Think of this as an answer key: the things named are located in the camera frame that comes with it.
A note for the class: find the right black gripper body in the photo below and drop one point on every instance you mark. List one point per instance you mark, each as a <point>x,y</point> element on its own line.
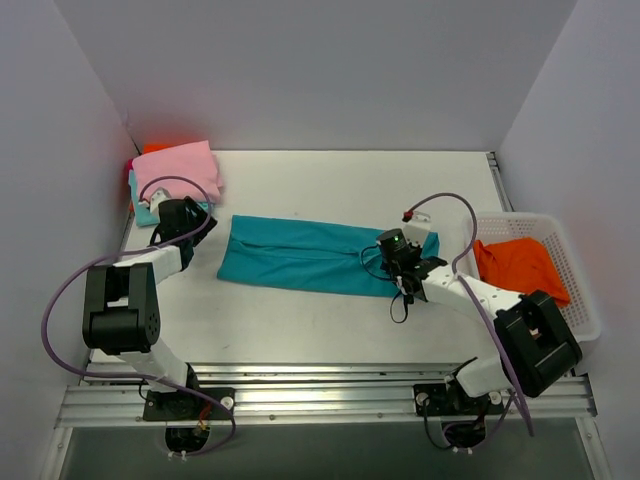
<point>391,261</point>

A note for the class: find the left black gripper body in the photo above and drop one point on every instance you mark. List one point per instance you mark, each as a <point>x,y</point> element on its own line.
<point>195,216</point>

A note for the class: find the teal polo shirt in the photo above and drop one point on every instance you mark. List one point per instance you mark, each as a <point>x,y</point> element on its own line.
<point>306,256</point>

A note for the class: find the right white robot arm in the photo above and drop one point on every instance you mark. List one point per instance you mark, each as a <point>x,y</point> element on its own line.
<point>535,346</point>

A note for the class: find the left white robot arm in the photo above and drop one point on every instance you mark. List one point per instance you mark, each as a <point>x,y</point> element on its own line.
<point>121,307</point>

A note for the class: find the folded light teal t shirt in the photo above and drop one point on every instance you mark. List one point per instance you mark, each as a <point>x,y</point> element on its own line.
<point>176,184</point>

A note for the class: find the folded pink t shirt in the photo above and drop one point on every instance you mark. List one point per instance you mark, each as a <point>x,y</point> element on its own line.
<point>194,160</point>

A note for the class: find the crumpled orange shirt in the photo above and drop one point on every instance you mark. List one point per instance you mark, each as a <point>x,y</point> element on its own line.
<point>521,265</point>

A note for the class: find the white plastic basket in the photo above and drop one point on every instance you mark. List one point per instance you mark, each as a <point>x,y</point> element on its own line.
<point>495,227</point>

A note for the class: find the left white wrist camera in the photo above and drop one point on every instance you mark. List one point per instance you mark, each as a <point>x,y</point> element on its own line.
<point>157,197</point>

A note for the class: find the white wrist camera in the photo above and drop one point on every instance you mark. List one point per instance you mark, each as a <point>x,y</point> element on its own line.
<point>416,228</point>
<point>157,197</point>

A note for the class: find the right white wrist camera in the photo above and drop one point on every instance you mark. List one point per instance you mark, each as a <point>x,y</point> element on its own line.
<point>416,228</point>

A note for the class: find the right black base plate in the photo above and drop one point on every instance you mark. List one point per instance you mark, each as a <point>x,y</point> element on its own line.
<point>439,400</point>

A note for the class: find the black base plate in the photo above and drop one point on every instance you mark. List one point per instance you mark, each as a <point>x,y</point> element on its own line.
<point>439,400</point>
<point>179,406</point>

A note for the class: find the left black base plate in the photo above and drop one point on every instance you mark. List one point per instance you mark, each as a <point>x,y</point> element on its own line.
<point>179,406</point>

